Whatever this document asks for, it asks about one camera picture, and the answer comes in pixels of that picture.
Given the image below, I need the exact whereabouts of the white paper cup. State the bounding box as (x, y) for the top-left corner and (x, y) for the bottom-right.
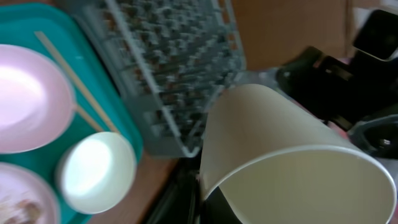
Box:
(200, 84), (397, 224)

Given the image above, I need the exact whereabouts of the white bowl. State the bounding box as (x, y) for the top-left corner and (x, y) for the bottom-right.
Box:
(55, 132), (137, 215)

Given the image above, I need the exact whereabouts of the wooden chopstick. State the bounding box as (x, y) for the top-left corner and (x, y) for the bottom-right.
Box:
(76, 105), (103, 132)
(34, 31), (121, 134)

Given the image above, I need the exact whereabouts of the teal serving tray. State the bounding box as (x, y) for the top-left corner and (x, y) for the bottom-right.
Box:
(0, 2), (144, 224)

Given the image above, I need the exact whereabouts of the white plate with food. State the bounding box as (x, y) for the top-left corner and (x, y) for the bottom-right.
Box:
(1, 162), (61, 224)

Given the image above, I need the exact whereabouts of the pink bowl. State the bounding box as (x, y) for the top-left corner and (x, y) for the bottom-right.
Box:
(1, 44), (75, 154)

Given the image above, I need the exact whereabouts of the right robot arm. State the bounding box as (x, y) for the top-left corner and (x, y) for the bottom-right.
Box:
(275, 9), (397, 159)

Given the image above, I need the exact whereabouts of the grey dishwasher rack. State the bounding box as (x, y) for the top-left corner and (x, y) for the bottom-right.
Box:
(58, 0), (246, 158)

